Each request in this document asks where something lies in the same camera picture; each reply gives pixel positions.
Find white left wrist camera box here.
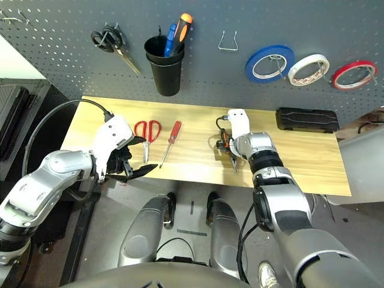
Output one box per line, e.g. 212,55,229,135
89,115,136,184

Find blue tape roll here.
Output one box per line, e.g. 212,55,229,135
245,44,296,84

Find black handled scissors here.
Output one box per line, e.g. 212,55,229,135
91,23,142,76

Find black flat tool case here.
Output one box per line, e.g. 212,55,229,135
275,107,341,133

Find red handled screwdriver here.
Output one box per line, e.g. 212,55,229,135
158,120,183,170

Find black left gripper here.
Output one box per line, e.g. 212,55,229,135
106,135,159,182

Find orange black needle-nose pliers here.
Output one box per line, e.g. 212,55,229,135
216,130,241,175

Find silver robot left leg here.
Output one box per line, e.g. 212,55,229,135
118,193,176,268

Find silver wire pliers holder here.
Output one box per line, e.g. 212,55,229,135
218,29,239,52

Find red tape roll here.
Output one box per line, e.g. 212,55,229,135
331,60,380,92

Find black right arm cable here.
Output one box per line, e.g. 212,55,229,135
215,115,260,284

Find silver double prong hook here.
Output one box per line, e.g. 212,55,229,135
0,8,31,26

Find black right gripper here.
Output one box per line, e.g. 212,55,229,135
216,129,235,154

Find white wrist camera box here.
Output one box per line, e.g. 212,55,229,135
89,115,136,184
227,108,251,140

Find grey robot torso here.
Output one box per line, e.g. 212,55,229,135
59,261,253,288

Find black ribbed carrying case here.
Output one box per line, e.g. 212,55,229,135
0,83,31,160

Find white grey sneaker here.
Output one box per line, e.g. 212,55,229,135
258,261,281,288

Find long black floor tape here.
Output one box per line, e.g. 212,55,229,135
176,229,208,238

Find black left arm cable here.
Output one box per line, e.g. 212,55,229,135
22,98,115,181

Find black floor cable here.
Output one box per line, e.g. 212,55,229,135
155,237,196,265

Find blue handled screwdriver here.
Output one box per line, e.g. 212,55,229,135
164,23,178,58

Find grey metal pegboard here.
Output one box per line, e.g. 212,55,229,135
0,0,384,127

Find red handled scissors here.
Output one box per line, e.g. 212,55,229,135
134,119,162,164

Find silver peg hook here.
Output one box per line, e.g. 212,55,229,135
316,61,331,83
268,53,287,80
364,64,382,88

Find silver robot leg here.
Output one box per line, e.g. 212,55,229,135
206,191,250,280
118,193,176,268

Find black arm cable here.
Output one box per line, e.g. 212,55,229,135
22,98,115,181
215,115,260,284

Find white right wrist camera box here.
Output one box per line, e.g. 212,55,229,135
227,108,251,140

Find white tape roll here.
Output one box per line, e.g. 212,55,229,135
287,53,331,88

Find black plastic cup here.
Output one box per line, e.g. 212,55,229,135
146,53,184,97
143,35,185,65

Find silver robot right leg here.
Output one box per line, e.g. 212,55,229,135
206,191,250,280

